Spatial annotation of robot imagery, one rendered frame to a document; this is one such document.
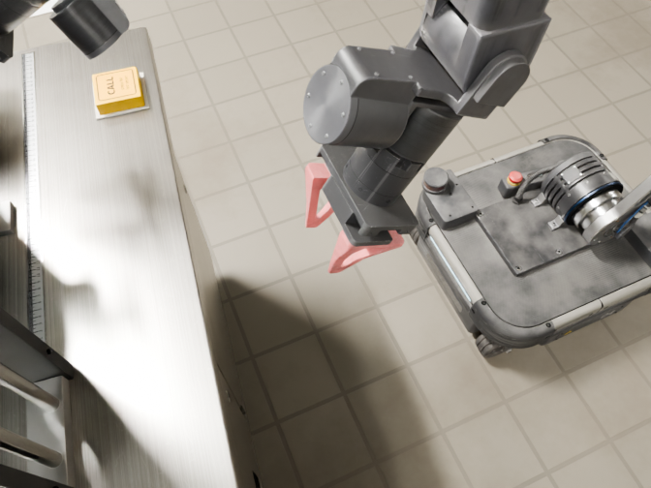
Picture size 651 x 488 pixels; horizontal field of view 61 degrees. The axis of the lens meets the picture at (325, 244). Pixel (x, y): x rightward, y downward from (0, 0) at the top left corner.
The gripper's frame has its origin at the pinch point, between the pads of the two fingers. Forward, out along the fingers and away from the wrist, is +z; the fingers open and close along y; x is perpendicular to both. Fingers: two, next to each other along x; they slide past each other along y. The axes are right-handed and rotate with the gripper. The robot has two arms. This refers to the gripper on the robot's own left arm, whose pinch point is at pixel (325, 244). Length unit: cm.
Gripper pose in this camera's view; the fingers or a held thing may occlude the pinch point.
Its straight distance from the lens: 56.8
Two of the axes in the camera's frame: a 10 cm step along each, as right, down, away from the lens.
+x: 8.0, -0.5, 6.0
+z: -4.5, 6.1, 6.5
